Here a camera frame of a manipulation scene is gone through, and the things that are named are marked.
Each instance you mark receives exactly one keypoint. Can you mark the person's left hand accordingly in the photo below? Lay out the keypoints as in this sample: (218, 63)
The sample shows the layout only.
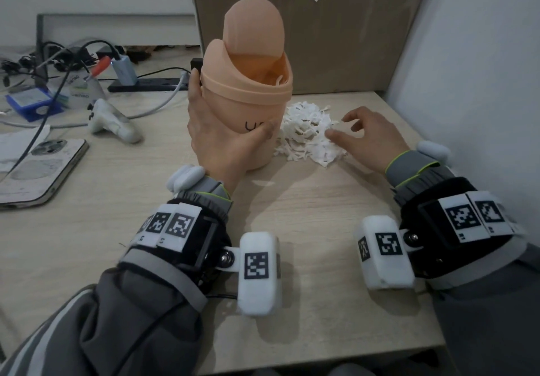
(213, 143)

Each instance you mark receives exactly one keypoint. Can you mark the person's right hand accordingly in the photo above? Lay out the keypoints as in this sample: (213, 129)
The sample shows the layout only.
(377, 139)

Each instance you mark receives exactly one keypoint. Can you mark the person's left thumb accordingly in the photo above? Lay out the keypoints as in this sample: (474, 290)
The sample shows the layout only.
(255, 134)

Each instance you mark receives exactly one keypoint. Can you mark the person's right thumb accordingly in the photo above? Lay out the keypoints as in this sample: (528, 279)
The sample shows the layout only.
(338, 137)

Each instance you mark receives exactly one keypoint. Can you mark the peach plastic mini trash bin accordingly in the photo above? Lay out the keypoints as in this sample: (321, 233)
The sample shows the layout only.
(249, 71)

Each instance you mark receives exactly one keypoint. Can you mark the person's right forearm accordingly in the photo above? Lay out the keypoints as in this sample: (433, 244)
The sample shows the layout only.
(493, 325)

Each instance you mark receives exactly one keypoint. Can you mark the person's left forearm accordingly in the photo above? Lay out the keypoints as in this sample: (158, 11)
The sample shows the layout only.
(126, 312)

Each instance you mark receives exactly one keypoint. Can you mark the pile of white paper shreds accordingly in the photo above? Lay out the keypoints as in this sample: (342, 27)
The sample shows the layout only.
(310, 135)

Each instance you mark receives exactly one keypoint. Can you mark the small black box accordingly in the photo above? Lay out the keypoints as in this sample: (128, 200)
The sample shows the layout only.
(196, 64)

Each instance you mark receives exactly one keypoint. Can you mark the brown cardboard box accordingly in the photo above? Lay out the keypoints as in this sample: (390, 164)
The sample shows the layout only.
(350, 38)

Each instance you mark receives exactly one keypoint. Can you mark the black power strip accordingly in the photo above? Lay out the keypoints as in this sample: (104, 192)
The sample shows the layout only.
(147, 84)

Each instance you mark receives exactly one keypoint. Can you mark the black wrist rig with markers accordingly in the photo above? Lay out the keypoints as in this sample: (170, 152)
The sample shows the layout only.
(386, 253)
(258, 270)

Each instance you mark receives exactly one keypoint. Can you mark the white game controller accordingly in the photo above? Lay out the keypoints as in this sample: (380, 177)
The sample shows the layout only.
(112, 122)

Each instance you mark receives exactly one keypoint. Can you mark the pale blue charger adapter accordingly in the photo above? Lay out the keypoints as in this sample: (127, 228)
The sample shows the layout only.
(125, 71)

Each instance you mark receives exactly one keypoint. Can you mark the smartphone in patterned case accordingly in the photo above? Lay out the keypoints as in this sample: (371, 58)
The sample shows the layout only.
(38, 173)

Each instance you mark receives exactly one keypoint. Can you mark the blue plastic box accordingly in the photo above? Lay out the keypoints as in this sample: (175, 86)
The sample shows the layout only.
(31, 103)

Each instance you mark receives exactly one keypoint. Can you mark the grey metal frame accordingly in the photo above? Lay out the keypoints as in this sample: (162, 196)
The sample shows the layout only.
(40, 42)

